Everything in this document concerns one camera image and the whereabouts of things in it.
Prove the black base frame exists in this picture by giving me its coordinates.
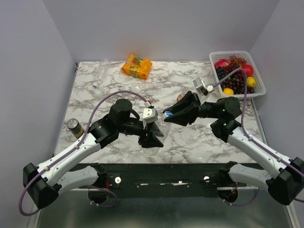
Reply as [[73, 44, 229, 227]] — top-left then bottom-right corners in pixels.
[[78, 161, 252, 199]]

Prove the orange juice bottle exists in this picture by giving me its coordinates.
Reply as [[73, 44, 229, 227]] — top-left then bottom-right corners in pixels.
[[176, 93, 185, 102]]

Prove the blue white bottle cap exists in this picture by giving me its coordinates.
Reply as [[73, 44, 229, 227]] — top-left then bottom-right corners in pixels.
[[164, 111, 173, 118]]

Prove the blue grape bunch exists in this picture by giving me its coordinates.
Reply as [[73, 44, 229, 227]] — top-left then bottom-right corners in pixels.
[[216, 67, 229, 80]]

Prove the red apple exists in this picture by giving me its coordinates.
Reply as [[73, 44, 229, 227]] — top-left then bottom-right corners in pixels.
[[214, 59, 231, 69]]

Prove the black yellow drink can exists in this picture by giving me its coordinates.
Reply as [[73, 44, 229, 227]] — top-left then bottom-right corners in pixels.
[[66, 118, 84, 139]]

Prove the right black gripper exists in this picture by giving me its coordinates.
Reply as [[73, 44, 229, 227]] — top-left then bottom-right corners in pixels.
[[163, 90, 221, 127]]

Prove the red round fruit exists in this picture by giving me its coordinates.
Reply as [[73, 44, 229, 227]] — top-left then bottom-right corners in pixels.
[[242, 64, 254, 77]]

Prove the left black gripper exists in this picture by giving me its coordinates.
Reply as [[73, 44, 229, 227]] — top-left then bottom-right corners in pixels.
[[117, 119, 164, 149]]

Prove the yellow lemon lower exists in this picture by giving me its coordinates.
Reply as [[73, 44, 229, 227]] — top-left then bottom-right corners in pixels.
[[223, 88, 234, 95]]

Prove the white plastic basket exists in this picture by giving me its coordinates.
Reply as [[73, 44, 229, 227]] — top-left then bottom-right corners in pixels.
[[209, 51, 266, 99]]

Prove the clear bottle blue cap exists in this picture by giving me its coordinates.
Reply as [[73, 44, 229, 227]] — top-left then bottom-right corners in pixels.
[[92, 59, 110, 88]]

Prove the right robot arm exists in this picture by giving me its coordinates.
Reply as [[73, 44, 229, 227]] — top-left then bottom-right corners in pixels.
[[163, 91, 304, 205]]

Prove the orange snack bag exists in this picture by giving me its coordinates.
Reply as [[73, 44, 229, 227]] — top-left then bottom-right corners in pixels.
[[121, 54, 152, 80]]

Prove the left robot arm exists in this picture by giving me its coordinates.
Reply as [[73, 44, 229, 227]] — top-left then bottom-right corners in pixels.
[[23, 99, 163, 209]]

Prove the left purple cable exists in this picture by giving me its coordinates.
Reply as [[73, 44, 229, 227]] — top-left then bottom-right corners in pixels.
[[18, 90, 152, 216]]

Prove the yellow lemon upper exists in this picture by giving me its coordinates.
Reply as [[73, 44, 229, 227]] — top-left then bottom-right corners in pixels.
[[247, 77, 256, 88]]

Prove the dark red grape bunch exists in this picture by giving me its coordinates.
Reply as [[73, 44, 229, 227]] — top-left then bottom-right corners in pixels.
[[221, 55, 255, 95]]

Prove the yellow lemon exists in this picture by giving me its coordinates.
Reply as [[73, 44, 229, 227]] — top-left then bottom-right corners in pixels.
[[223, 88, 234, 95], [247, 77, 256, 88]]

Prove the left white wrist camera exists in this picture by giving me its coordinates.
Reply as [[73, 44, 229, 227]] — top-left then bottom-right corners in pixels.
[[142, 108, 158, 124]]

